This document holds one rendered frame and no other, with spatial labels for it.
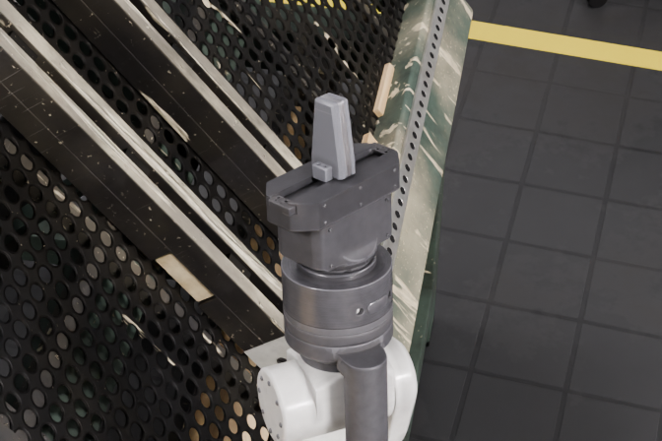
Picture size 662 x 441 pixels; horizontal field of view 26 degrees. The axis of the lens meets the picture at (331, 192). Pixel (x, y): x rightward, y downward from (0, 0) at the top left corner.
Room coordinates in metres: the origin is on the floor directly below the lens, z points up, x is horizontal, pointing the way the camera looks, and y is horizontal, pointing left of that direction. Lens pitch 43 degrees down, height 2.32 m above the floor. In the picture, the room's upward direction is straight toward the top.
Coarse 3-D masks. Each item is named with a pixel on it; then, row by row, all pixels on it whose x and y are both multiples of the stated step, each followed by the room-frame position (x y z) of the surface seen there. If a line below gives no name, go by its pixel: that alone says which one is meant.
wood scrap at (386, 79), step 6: (384, 66) 1.83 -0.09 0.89; (390, 66) 1.83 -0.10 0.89; (384, 72) 1.81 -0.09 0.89; (390, 72) 1.82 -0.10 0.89; (384, 78) 1.79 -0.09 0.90; (390, 78) 1.80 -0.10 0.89; (384, 84) 1.78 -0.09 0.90; (390, 84) 1.79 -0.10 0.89; (378, 90) 1.77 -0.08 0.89; (384, 90) 1.77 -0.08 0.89; (378, 96) 1.75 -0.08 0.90; (384, 96) 1.75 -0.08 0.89; (378, 102) 1.73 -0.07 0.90; (384, 102) 1.74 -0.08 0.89; (378, 108) 1.72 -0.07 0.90; (384, 108) 1.73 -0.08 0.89; (378, 114) 1.72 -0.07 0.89
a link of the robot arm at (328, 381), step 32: (288, 320) 0.76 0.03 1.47; (288, 352) 0.78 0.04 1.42; (320, 352) 0.73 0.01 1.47; (352, 352) 0.73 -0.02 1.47; (384, 352) 0.73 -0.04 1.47; (288, 384) 0.73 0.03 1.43; (320, 384) 0.73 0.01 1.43; (352, 384) 0.71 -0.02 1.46; (384, 384) 0.71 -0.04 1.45; (288, 416) 0.71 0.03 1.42; (320, 416) 0.72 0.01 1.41; (352, 416) 0.70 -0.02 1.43; (384, 416) 0.70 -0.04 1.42
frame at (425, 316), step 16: (432, 240) 2.01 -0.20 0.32; (432, 256) 2.01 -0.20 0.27; (432, 272) 2.01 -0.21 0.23; (432, 288) 2.01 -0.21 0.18; (432, 304) 2.03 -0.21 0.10; (416, 320) 1.92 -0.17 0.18; (432, 320) 2.07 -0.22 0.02; (416, 336) 1.88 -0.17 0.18; (416, 352) 1.84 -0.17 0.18; (416, 368) 1.80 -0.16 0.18
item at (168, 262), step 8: (168, 256) 1.17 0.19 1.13; (160, 264) 1.17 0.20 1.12; (168, 264) 1.17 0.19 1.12; (176, 264) 1.16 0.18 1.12; (168, 272) 1.17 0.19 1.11; (176, 272) 1.17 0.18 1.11; (184, 272) 1.16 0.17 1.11; (176, 280) 1.17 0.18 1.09; (184, 280) 1.16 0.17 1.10; (192, 280) 1.16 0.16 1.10; (184, 288) 1.16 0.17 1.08; (192, 288) 1.16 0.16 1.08; (200, 288) 1.16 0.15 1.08; (192, 296) 1.16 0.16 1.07; (200, 296) 1.16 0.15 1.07; (208, 296) 1.16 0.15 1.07
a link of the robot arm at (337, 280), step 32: (384, 160) 0.83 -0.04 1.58; (288, 192) 0.79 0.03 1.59; (320, 192) 0.78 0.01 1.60; (352, 192) 0.79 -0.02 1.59; (384, 192) 0.81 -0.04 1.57; (288, 224) 0.76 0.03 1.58; (320, 224) 0.76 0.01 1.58; (352, 224) 0.78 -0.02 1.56; (384, 224) 0.80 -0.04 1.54; (288, 256) 0.77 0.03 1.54; (320, 256) 0.75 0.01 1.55; (352, 256) 0.77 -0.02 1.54; (384, 256) 0.80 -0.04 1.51; (288, 288) 0.76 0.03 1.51; (320, 288) 0.75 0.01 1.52; (352, 288) 0.75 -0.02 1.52; (384, 288) 0.76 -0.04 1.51; (320, 320) 0.74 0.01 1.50; (352, 320) 0.74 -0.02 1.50; (384, 320) 0.75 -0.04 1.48
